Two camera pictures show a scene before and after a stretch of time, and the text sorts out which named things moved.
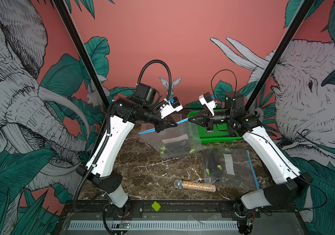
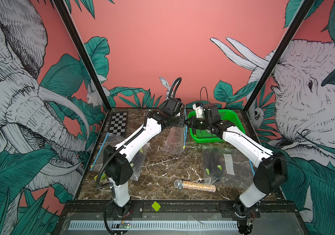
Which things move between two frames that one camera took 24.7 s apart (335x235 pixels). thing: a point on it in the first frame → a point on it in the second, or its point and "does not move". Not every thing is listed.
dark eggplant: x=218 y=160 does not move
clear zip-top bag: x=173 y=141 → x=136 y=163
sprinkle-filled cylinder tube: x=179 y=184 does not move
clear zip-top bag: x=228 y=167 does not move
